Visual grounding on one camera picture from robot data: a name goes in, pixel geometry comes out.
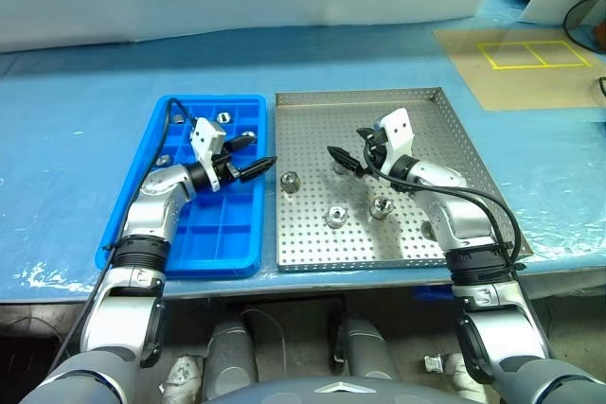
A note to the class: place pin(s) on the grey rounded cylinder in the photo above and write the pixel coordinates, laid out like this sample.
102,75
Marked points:
362,352
232,356

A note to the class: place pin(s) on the blue plastic compartment tray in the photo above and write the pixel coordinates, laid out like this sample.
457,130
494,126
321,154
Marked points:
227,243

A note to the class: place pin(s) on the metal nut top centre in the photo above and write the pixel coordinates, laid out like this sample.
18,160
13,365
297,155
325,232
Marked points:
224,117

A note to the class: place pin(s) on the perforated metal tray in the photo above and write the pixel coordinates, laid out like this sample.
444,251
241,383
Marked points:
331,252

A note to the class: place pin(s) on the blue plastic table cover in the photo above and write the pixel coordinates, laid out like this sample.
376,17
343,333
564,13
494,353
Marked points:
71,139

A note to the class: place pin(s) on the brown cardboard sheet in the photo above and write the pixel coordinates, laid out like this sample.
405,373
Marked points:
521,87

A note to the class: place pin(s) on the orange object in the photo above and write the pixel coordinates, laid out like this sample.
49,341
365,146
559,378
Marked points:
602,37

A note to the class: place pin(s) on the dark grey rounded robot torso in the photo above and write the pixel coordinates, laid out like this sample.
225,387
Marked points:
284,390

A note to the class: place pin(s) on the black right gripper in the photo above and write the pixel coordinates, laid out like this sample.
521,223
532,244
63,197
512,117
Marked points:
378,153

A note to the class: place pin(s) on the metal nut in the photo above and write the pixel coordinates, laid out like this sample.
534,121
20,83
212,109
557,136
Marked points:
224,117
179,117

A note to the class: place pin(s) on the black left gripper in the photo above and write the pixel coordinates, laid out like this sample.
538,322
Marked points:
225,165

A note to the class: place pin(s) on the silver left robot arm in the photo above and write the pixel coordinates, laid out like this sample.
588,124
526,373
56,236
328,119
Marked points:
151,215

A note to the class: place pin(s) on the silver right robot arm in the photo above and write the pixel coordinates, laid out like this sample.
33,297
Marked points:
454,219

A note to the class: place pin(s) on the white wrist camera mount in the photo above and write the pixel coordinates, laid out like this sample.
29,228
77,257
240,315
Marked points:
201,136
397,132

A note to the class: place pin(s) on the metal nut top left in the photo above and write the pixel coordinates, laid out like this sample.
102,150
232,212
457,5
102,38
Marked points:
179,117

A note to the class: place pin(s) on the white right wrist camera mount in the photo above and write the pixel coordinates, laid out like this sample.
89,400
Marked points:
397,132

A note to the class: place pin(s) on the small white bracket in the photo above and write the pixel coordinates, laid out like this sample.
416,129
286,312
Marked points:
434,363

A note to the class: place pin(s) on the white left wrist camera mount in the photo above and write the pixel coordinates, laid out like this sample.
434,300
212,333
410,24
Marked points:
201,136

